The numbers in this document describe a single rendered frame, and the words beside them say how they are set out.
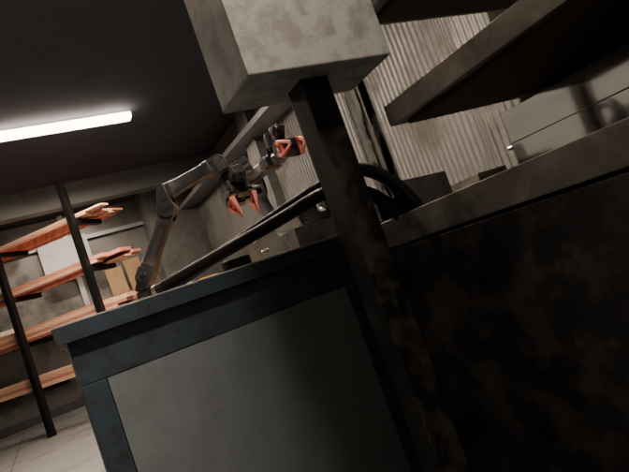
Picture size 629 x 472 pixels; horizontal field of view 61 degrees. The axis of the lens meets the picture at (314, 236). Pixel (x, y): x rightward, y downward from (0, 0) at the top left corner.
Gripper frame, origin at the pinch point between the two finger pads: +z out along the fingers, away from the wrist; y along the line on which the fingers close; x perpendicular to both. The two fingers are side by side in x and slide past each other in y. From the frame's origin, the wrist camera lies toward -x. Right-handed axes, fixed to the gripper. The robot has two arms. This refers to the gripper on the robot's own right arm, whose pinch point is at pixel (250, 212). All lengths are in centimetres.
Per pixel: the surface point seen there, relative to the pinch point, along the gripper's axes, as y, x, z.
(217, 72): -32, -84, 34
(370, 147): 3, -64, 43
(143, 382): -58, -33, 61
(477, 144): 196, 62, -50
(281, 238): -8.7, -25.4, 32.4
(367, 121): 4, -68, 38
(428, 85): 9, -83, 47
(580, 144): -1, -101, 85
